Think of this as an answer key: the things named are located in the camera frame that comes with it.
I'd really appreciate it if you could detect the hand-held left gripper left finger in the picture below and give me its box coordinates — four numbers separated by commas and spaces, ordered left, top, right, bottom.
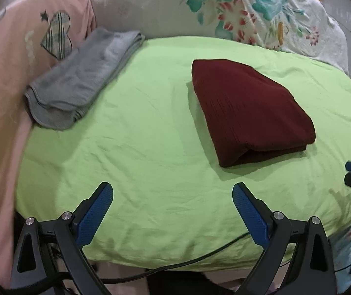
9, 182, 114, 295

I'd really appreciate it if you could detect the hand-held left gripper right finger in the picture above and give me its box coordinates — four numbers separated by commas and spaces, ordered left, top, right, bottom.
232, 182, 337, 295

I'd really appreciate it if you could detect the maroon knit garment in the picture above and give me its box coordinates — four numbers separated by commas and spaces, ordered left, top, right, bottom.
191, 59, 317, 168

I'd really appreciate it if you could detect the green bed sheet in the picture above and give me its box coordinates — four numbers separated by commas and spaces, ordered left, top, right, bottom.
16, 36, 351, 272

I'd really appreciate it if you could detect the grey folded cloth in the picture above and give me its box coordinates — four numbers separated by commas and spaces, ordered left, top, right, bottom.
25, 27, 146, 130

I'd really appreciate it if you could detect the pink heart print blanket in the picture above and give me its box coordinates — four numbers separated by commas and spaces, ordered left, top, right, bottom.
0, 0, 97, 289

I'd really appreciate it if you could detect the floral white blanket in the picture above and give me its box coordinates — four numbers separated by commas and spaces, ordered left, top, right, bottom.
91, 0, 350, 74

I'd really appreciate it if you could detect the black cable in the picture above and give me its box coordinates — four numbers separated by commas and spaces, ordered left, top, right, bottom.
100, 233, 251, 284

